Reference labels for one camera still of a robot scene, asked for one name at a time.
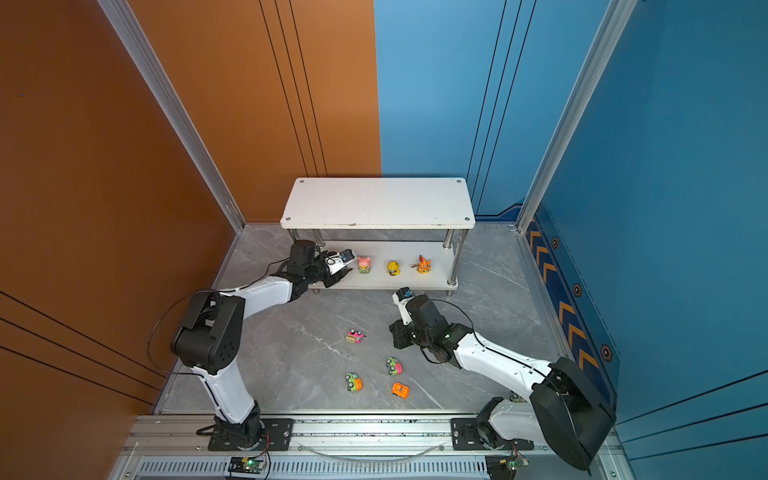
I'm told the right aluminium corner post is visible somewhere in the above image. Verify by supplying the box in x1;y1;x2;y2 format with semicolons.
515;0;638;235

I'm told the white two-tier shelf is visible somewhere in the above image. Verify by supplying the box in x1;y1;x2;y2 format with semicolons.
280;177;475;292

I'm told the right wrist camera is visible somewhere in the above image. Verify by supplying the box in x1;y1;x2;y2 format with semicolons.
392;287;415;326

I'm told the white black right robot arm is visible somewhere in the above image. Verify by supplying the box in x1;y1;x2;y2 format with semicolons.
389;287;616;471

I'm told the green orange toy car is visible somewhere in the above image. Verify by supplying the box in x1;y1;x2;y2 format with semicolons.
345;372;363;392

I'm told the right green circuit board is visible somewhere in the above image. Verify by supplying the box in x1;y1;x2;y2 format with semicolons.
485;455;530;480

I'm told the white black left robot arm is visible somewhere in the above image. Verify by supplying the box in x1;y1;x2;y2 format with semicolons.
170;240;356;450

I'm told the pink green toy figure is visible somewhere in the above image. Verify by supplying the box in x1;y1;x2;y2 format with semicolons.
357;256;371;275

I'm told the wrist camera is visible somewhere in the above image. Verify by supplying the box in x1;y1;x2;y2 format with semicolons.
392;287;415;326
321;249;356;276

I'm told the yellow toy figure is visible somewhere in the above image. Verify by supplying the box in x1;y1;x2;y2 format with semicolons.
387;260;401;277

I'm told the left aluminium corner post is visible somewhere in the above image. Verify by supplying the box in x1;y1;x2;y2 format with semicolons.
98;0;246;233

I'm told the orange dragon toy figure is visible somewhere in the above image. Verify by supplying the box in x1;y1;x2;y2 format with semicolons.
412;255;431;274

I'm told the aluminium corner post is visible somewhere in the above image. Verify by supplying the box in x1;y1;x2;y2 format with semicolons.
515;0;638;235
98;0;246;233

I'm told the green circuit board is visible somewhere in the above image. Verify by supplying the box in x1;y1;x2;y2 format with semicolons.
485;455;530;480
227;456;269;478

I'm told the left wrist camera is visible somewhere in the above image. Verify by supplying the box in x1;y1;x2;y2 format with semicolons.
321;249;356;276

